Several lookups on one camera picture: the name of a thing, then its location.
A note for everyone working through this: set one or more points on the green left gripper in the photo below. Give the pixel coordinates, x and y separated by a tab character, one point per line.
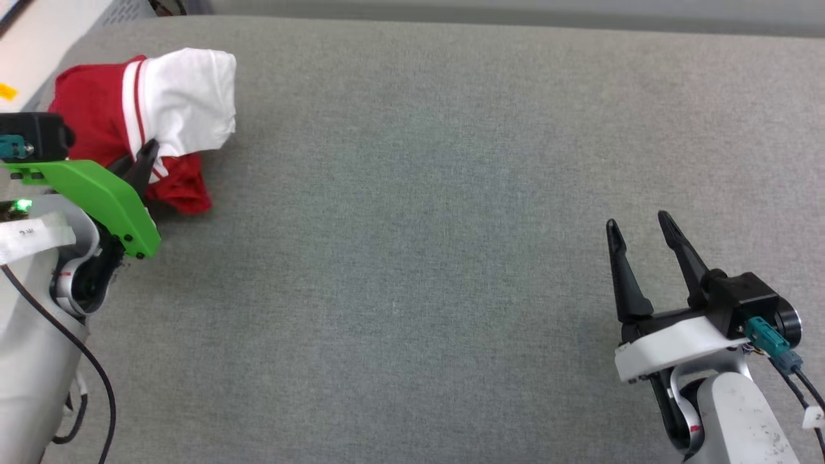
97	193

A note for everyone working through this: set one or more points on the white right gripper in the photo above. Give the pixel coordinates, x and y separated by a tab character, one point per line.
677	345

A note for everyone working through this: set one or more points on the red white basketball jersey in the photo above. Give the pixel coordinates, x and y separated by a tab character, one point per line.
180	96

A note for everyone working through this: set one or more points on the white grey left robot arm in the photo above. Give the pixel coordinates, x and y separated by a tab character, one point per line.
29	361

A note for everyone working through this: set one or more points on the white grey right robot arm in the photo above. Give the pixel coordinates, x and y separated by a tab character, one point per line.
735	419

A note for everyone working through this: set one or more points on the white paper label tag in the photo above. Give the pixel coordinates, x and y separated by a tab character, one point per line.
32	235

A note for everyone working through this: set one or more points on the small yellow tape piece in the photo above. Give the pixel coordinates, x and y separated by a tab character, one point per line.
6	91

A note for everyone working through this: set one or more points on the grey perforated panel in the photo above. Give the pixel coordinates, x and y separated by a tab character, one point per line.
126	11

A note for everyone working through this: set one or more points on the white side table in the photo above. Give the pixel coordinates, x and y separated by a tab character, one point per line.
45	38

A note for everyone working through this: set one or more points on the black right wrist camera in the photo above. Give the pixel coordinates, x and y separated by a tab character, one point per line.
747	299

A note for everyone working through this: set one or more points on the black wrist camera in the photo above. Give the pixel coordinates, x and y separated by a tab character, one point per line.
747	299
38	135

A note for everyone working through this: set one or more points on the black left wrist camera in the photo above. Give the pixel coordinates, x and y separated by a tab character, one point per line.
38	135

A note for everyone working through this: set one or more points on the teal right camera connector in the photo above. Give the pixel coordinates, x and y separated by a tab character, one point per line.
767	336

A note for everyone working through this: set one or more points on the teal camera connector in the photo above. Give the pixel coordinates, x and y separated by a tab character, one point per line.
767	336
13	148

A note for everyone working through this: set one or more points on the teal left camera connector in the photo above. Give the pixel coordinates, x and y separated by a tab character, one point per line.
13	148

